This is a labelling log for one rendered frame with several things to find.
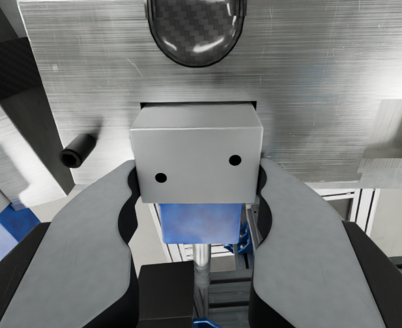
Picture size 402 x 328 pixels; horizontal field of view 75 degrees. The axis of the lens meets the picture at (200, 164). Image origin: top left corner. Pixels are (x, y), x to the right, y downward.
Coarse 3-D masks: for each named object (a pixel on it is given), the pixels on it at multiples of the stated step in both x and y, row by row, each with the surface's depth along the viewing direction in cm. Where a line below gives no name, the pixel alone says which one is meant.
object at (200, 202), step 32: (160, 128) 10; (192, 128) 10; (224, 128) 10; (256, 128) 10; (160, 160) 10; (192, 160) 10; (224, 160) 10; (256, 160) 10; (160, 192) 11; (192, 192) 11; (224, 192) 11; (256, 192) 11; (160, 224) 14; (192, 224) 14; (224, 224) 14
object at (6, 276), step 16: (48, 224) 8; (32, 240) 7; (16, 256) 7; (32, 256) 7; (0, 272) 7; (16, 272) 7; (0, 288) 6; (16, 288) 6; (0, 304) 6; (0, 320) 6
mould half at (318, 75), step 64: (64, 0) 10; (128, 0) 10; (256, 0) 10; (320, 0) 10; (384, 0) 10; (64, 64) 11; (128, 64) 11; (256, 64) 11; (320, 64) 11; (384, 64) 11; (64, 128) 13; (128, 128) 13; (320, 128) 12
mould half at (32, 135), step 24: (0, 24) 18; (24, 96) 18; (0, 120) 16; (24, 120) 17; (48, 120) 20; (0, 144) 17; (24, 144) 17; (48, 144) 19; (0, 168) 18; (24, 168) 18; (48, 168) 18; (24, 192) 19; (48, 192) 19
